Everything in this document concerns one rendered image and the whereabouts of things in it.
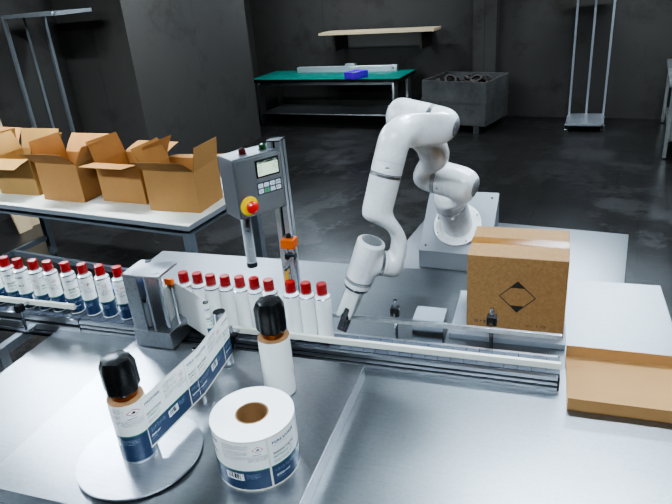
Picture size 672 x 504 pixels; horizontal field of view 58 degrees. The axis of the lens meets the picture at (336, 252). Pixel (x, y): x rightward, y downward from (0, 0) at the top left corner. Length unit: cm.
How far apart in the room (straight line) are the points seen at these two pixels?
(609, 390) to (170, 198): 256
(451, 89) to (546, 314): 613
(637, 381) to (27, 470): 165
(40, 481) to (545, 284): 148
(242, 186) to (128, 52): 493
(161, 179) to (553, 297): 234
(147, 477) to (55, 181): 286
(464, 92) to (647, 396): 631
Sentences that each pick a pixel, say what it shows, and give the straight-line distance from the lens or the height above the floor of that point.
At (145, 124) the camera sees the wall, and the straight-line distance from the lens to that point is 678.
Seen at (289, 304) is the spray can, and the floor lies 102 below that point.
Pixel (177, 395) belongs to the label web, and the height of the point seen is 99.
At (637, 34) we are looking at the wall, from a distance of 857.
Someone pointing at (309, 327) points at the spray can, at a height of 94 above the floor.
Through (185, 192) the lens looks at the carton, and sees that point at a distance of 354.
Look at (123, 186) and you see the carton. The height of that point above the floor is 89.
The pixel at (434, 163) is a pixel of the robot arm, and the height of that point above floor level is 137.
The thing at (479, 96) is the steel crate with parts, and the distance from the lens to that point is 781.
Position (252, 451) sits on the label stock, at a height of 100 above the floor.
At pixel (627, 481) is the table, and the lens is 165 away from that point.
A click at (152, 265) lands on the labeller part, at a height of 114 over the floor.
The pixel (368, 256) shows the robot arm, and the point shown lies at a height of 121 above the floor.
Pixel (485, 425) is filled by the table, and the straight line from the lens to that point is 172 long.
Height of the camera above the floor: 195
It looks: 24 degrees down
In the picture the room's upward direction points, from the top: 5 degrees counter-clockwise
